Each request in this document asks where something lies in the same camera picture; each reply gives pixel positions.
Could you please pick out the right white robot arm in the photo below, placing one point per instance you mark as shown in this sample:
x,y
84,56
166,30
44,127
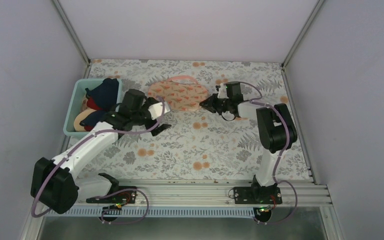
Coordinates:
x,y
275,127

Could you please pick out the peach floral mesh laundry bag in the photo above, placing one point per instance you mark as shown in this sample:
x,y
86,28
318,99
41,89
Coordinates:
x,y
182,92

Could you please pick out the navy beige bra lower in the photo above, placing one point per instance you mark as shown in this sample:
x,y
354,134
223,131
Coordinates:
x,y
87,119

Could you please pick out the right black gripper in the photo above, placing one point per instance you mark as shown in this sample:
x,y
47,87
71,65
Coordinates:
x,y
209,101

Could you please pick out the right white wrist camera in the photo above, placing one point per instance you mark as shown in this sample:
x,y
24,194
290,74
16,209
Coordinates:
x,y
221,91

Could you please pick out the aluminium front rail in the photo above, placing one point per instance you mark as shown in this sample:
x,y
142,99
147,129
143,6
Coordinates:
x,y
215,193

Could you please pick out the floral patterned table mat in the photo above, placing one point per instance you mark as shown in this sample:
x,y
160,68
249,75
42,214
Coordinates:
x,y
199,145

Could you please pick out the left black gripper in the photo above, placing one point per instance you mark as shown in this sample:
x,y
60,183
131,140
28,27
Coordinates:
x,y
159,129

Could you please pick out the light blue plastic bin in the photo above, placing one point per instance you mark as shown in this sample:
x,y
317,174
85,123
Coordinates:
x,y
78,103

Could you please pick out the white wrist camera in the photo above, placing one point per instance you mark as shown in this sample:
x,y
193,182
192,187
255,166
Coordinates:
x,y
158,109
221,91

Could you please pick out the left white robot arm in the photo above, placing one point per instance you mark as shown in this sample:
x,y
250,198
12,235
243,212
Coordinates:
x,y
55,184

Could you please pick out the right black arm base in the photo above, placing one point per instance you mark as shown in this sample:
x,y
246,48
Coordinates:
x,y
266,197

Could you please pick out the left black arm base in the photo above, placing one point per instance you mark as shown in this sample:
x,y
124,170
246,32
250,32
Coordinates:
x,y
115,203

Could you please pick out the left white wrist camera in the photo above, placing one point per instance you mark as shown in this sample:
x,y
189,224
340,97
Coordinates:
x,y
158,109

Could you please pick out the navy red bra upper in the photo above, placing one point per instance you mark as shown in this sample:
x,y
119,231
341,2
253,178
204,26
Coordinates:
x,y
104,96

